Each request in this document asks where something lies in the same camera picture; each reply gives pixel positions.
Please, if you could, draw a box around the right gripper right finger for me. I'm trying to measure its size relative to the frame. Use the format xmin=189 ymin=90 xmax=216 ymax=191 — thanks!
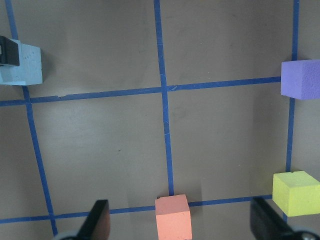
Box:
xmin=249 ymin=197 xmax=300 ymax=240

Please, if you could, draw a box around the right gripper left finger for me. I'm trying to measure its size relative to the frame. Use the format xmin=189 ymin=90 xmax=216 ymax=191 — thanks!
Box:
xmin=76 ymin=199 xmax=111 ymax=240

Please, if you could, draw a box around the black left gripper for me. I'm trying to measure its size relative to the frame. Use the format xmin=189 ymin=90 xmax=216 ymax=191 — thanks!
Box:
xmin=0 ymin=36 xmax=20 ymax=67

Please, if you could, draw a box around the light blue block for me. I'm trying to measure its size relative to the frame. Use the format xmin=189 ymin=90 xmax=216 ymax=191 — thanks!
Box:
xmin=0 ymin=66 xmax=43 ymax=86
xmin=0 ymin=39 xmax=42 ymax=72

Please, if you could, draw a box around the yellow block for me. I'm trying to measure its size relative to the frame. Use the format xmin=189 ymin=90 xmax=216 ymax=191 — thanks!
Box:
xmin=272 ymin=171 xmax=320 ymax=217

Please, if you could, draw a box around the orange block near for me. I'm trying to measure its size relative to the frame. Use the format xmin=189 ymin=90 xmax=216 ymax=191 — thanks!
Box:
xmin=155 ymin=194 xmax=193 ymax=240

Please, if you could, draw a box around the purple block near teal tray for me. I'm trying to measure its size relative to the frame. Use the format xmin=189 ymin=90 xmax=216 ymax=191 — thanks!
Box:
xmin=280 ymin=59 xmax=320 ymax=100

